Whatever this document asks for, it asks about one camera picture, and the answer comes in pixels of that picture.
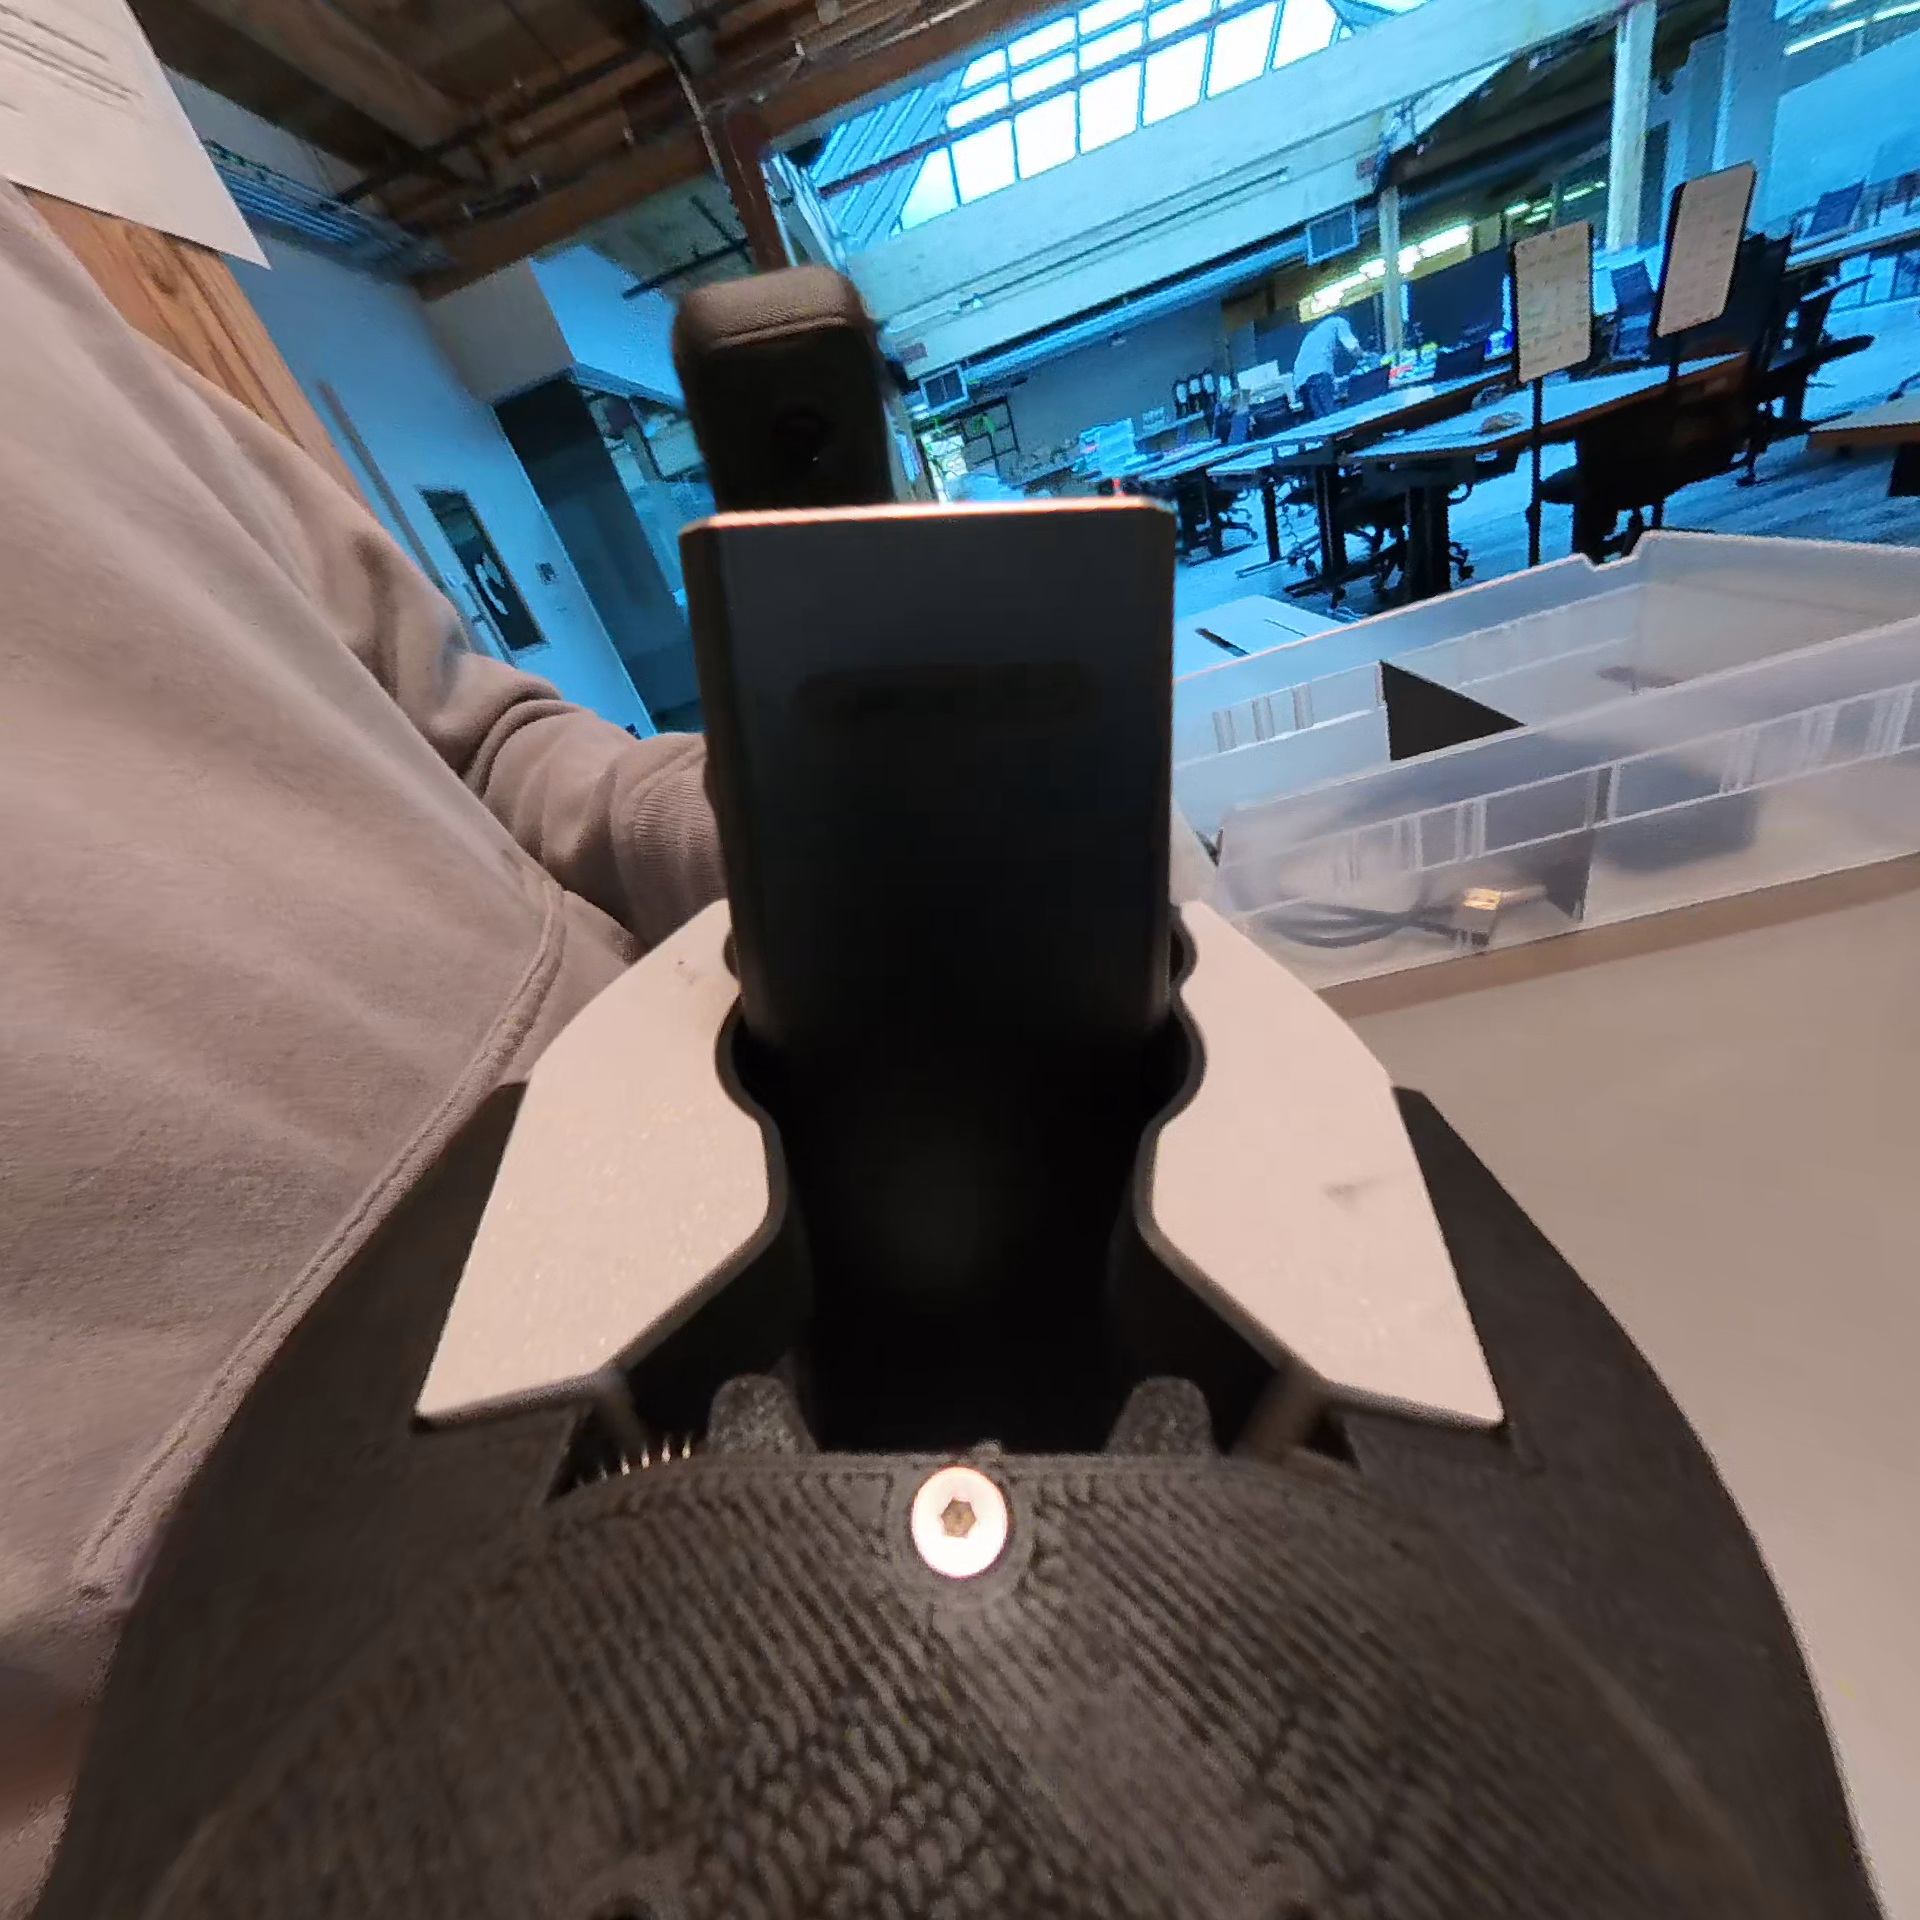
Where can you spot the skylight window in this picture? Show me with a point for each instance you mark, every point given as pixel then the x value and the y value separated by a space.
pixel 1110 90

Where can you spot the black office chair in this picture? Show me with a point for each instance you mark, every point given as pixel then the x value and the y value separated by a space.
pixel 1809 330

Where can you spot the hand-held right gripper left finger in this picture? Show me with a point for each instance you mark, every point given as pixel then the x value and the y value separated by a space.
pixel 601 1200

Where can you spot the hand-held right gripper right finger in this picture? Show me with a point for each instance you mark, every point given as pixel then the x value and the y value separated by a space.
pixel 1304 1184

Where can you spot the board on stand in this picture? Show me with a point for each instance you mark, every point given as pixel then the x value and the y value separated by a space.
pixel 1707 248
pixel 1552 301

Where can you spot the white paper sheet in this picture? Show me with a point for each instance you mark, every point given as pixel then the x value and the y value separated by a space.
pixel 105 104

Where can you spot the clear plastic bin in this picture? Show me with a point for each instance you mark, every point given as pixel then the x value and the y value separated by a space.
pixel 1680 630
pixel 1725 900

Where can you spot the person's left forearm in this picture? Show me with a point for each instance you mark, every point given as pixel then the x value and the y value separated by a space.
pixel 614 811

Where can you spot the black bin divider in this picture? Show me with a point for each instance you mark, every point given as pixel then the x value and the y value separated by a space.
pixel 1441 716

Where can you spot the dark wall sign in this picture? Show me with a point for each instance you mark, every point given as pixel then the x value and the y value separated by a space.
pixel 489 579

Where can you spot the wooden board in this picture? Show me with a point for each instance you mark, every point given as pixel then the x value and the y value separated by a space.
pixel 181 330

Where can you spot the long work table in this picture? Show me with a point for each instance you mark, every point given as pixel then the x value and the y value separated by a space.
pixel 1561 413
pixel 1290 443

